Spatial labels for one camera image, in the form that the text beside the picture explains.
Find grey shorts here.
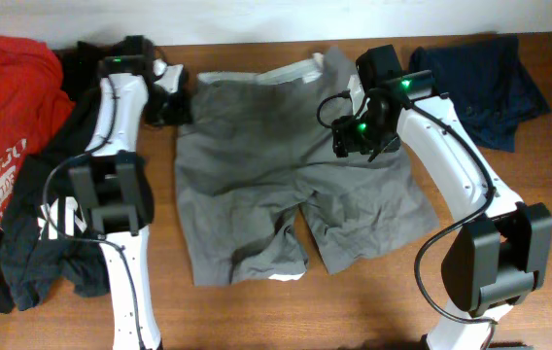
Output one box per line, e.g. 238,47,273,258
175,48,439,287

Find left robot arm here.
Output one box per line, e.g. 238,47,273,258
68,35,192,349

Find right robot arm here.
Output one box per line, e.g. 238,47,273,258
327,45,552,350

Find navy blue folded garment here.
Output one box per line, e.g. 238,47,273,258
408,35,551,153

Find red t-shirt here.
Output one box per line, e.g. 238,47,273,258
0,35,75,222

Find black printed t-shirt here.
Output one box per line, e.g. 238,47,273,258
0,41,122,313

